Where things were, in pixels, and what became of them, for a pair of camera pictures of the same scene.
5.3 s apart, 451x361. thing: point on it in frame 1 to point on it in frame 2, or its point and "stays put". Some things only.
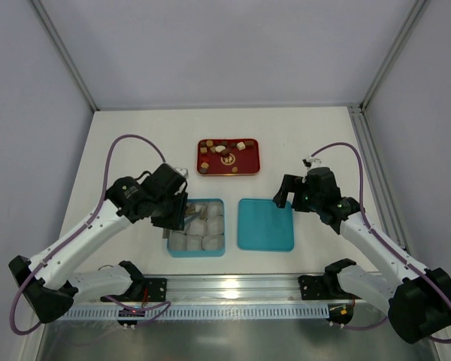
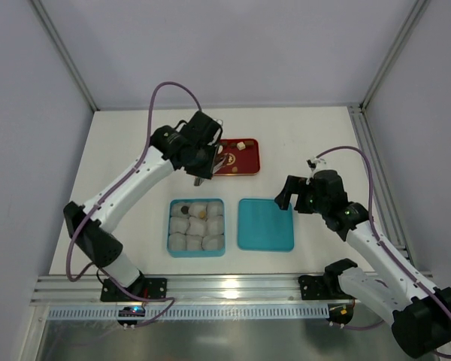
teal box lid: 262,226 stays put
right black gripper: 290,184 stays put
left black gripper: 177,210 to 204,168
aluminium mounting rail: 232,290 stays put
